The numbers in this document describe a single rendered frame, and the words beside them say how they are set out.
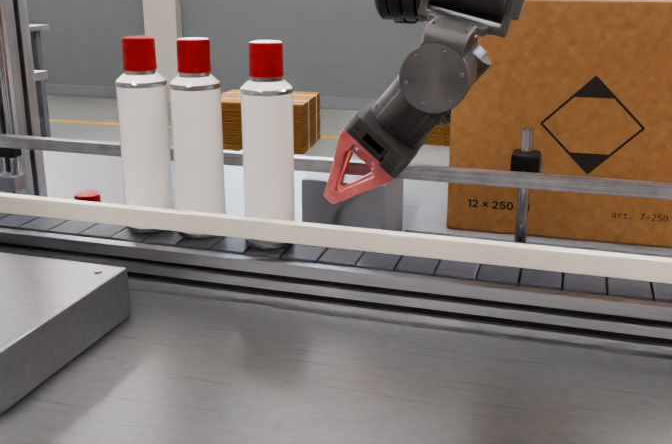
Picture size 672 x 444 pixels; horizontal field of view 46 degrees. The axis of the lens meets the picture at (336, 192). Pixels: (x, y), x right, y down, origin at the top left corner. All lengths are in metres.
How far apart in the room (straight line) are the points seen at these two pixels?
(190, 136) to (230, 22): 5.94
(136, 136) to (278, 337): 0.26
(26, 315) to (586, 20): 0.63
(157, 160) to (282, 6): 5.74
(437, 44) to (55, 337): 0.39
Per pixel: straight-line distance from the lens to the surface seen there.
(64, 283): 0.76
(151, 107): 0.83
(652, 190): 0.78
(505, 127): 0.92
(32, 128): 1.13
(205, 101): 0.80
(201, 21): 6.84
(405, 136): 0.73
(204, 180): 0.82
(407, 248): 0.74
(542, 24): 0.90
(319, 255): 0.78
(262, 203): 0.78
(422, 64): 0.64
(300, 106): 4.91
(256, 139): 0.77
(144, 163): 0.84
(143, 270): 0.84
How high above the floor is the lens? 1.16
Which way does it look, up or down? 16 degrees down
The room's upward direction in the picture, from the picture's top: straight up
